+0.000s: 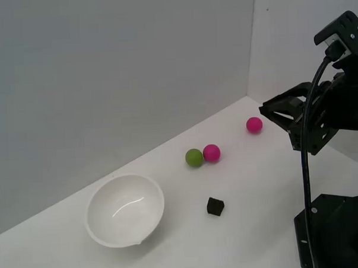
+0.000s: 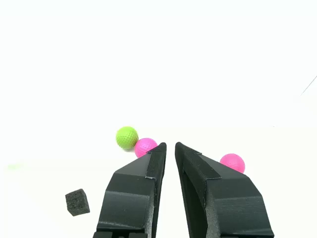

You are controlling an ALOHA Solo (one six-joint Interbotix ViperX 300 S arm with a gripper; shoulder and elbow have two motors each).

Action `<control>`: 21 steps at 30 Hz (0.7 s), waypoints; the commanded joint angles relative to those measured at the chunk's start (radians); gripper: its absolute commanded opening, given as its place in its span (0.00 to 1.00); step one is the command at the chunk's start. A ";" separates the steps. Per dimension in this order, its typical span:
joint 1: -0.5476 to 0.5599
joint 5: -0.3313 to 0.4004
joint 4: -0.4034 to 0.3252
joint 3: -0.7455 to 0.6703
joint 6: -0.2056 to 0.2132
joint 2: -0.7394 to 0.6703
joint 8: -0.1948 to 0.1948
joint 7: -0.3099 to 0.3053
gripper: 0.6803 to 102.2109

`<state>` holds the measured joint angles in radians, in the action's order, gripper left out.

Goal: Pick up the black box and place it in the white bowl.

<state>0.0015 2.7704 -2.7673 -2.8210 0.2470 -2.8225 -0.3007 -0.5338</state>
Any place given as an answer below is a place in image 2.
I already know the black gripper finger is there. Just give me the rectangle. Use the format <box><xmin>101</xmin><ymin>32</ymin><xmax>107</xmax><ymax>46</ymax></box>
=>
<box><xmin>174</xmin><ymin>141</ymin><xmax>275</xmax><ymax>238</ymax></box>
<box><xmin>93</xmin><ymin>142</ymin><xmax>167</xmax><ymax>238</ymax></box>

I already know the black foam cube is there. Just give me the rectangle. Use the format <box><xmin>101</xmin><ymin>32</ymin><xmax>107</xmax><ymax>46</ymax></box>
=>
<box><xmin>65</xmin><ymin>188</ymin><xmax>91</xmax><ymax>217</ymax></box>

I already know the pink golf ball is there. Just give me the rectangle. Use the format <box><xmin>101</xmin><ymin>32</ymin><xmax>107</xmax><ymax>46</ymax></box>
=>
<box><xmin>134</xmin><ymin>137</ymin><xmax>159</xmax><ymax>159</ymax></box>
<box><xmin>219</xmin><ymin>153</ymin><xmax>246</xmax><ymax>174</ymax></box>

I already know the green golf ball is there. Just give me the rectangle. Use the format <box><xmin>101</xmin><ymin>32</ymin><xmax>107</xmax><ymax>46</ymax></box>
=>
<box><xmin>115</xmin><ymin>125</ymin><xmax>139</xmax><ymax>150</ymax></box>

